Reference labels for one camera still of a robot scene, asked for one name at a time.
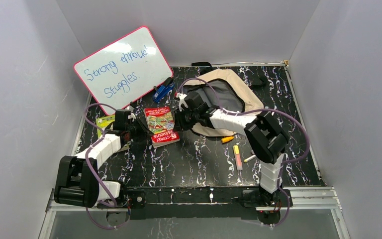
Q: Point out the yellow pink highlighter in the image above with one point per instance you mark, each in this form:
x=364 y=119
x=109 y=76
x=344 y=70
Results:
x=237 y=157

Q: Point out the black base frame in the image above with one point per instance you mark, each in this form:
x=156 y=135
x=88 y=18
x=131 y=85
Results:
x=250 y=203

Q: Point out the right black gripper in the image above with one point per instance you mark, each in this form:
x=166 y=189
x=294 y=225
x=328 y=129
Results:
x=179 y=123

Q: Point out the aluminium rail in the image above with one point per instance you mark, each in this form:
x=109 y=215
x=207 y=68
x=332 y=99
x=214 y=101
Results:
x=300 y=198

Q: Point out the orange highlighter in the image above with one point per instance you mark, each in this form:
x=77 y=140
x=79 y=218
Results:
x=227 y=139

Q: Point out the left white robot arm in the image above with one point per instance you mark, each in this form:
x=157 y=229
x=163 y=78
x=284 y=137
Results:
x=78 y=182

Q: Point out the green book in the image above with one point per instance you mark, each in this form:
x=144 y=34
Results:
x=103 y=123

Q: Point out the yellow white pen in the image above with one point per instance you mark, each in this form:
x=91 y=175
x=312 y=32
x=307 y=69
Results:
x=248 y=159

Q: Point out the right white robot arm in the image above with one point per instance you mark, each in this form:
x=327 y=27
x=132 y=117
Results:
x=266 y=137

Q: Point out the red treehouse book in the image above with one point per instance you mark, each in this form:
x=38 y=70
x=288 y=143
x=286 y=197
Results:
x=160 y=122

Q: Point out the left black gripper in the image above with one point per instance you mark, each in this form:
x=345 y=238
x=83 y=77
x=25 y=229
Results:
x=137 y=127

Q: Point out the beige backpack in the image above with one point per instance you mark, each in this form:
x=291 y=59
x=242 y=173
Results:
x=234 y=95

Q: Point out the pink framed whiteboard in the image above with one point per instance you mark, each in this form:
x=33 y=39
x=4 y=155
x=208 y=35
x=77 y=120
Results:
x=124 y=71

